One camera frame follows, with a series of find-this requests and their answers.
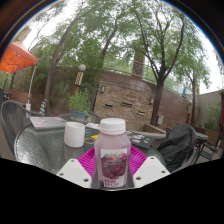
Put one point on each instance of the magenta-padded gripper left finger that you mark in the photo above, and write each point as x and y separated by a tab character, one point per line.
74	173

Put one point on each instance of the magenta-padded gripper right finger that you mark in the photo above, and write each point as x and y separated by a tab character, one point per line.
149	171

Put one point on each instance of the pink drink bottle white cap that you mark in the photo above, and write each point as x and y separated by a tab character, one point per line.
112	146

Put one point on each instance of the dark laptop with stickers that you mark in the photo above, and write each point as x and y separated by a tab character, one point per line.
141	140

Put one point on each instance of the white cup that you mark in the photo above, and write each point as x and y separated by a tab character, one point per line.
74	134

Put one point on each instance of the grey laptop with stickers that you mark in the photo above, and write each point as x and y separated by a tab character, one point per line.
47	122

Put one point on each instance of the dark folding chair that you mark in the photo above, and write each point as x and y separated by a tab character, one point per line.
209	148

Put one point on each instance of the potted green plant teal pot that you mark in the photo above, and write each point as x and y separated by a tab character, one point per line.
79	106

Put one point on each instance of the dark-trunk tree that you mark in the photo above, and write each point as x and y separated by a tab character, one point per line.
157	100

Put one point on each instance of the leaning grey-trunk tree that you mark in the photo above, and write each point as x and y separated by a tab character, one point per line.
55	63

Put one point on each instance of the orange canopy tent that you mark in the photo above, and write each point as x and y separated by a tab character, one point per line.
16	58

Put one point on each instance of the striped lamp post white globe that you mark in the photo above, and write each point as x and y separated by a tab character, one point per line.
79	80

